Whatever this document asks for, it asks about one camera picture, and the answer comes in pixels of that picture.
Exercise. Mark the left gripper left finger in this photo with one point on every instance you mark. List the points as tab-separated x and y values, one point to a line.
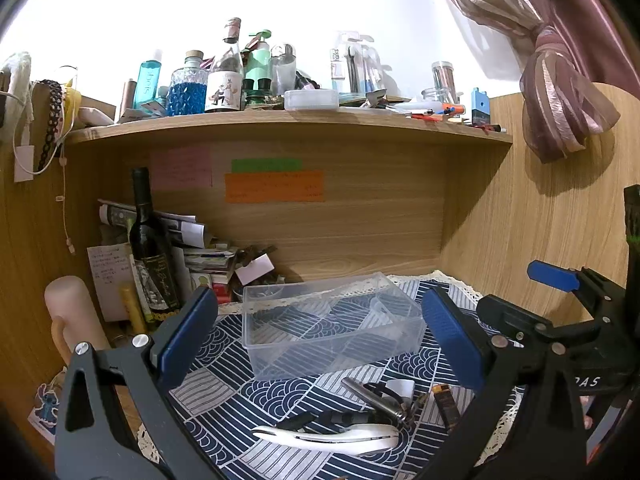
93	439

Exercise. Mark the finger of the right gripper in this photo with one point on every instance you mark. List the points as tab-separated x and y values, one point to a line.
553	276

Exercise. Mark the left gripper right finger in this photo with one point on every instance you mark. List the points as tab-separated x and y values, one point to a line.
547	439

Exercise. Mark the small white box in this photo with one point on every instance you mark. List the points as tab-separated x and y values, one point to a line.
403	388

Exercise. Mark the metal corkscrew opener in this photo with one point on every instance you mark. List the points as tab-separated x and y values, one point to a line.
382	400

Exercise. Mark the white curved handle tool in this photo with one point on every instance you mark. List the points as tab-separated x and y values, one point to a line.
355	440

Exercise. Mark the person's hand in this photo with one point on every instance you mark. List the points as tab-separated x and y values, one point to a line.
586	402

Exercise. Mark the brown small battery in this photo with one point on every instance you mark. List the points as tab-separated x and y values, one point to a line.
447	406

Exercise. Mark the pink cylindrical mug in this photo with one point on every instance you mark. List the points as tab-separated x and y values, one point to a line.
73	316

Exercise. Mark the blue patterned table mat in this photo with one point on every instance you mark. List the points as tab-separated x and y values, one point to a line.
219	402

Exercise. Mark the dark wine bottle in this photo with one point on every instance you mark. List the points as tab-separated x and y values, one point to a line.
152	253

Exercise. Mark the white handwritten note paper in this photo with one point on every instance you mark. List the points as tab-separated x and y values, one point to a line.
110	267

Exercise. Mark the blue small box on shelf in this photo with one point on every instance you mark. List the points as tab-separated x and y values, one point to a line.
480	108

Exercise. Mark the stack of books and papers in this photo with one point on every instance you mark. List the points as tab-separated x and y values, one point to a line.
193	265

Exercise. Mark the clear plastic storage box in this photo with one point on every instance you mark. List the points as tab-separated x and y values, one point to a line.
321	327

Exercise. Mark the white card box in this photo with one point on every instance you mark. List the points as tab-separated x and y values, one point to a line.
257	268

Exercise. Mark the mauve tied curtain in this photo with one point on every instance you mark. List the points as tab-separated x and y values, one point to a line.
568	48

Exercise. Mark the pink sticky note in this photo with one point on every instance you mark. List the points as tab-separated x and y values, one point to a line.
178	169

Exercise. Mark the orange sticky note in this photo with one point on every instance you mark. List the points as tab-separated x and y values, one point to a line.
278	186

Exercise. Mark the green sticky note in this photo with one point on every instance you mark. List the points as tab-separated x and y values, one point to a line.
269	164

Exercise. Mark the clear lidded food container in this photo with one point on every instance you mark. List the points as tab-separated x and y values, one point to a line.
311	99

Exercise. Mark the blue liquid glass bottle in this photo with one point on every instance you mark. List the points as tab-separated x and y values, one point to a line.
187	89

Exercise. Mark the mint green bottle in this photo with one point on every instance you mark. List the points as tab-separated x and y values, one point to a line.
257	63

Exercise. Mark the teal tall bottle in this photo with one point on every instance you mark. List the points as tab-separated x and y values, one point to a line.
147	81

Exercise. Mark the white label sake bottle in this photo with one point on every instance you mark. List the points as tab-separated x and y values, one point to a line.
225	76

